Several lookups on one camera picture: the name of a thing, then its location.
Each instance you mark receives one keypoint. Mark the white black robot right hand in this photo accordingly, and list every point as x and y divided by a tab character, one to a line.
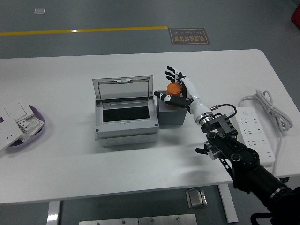
194	98

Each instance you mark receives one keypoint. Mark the grey enclosure box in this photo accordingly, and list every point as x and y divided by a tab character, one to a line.
126	133

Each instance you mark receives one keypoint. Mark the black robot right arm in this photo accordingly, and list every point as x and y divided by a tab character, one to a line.
243	154

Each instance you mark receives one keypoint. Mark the large white socket plate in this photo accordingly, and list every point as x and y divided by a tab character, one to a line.
8	133

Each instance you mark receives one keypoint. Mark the yellow floor line tape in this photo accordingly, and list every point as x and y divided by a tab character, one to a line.
93	30

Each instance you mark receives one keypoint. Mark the white perforated socket plate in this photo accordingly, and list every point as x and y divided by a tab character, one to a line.
35	124

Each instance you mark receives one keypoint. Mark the metal floor socket box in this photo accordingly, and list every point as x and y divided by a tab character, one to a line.
196	198

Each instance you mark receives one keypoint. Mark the bare metal base plate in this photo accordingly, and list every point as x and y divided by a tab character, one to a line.
107	220
167	219

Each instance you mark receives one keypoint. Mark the red object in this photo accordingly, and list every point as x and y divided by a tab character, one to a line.
296	15

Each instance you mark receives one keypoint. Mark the dark grey cube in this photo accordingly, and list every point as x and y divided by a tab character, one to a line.
171	116

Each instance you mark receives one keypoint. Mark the white switch plate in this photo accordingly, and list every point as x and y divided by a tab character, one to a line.
17	110

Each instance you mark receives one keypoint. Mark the small silver floor plate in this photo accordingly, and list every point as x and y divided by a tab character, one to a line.
39	11

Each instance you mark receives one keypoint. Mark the black table control panel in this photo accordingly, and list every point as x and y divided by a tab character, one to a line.
284	180

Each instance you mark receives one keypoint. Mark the white table leg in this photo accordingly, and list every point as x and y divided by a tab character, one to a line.
228	204
53	213

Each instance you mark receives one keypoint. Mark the purple tray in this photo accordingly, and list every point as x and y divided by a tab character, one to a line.
25	145

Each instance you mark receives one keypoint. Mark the brown floor sign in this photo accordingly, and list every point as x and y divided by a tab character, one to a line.
189	37

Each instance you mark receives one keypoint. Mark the small white socket module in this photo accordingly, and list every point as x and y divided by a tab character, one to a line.
23	124

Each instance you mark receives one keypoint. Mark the orange cylinder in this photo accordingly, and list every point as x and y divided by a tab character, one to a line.
174	89

